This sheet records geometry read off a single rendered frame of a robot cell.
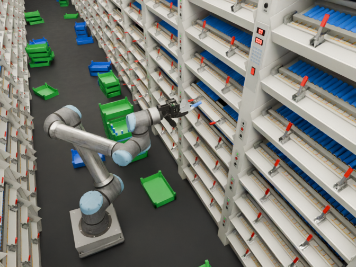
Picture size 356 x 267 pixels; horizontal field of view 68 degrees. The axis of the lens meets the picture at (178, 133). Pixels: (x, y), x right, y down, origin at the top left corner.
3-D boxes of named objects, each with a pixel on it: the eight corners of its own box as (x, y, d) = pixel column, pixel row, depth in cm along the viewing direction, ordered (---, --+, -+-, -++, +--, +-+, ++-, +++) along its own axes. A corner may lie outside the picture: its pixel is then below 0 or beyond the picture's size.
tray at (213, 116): (235, 146, 143) (232, 135, 136) (185, 94, 186) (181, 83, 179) (265, 126, 144) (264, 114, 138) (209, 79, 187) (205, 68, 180)
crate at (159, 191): (140, 184, 238) (140, 178, 233) (160, 175, 246) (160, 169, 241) (154, 208, 218) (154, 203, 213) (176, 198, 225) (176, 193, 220)
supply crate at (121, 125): (114, 141, 235) (113, 134, 230) (108, 129, 249) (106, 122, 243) (145, 131, 245) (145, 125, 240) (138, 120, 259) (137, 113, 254)
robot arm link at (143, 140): (128, 152, 144) (124, 134, 137) (141, 141, 152) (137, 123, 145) (143, 157, 139) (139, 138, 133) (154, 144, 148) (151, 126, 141)
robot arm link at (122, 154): (30, 121, 151) (124, 154, 124) (48, 111, 160) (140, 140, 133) (37, 137, 158) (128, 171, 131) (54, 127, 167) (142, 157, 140)
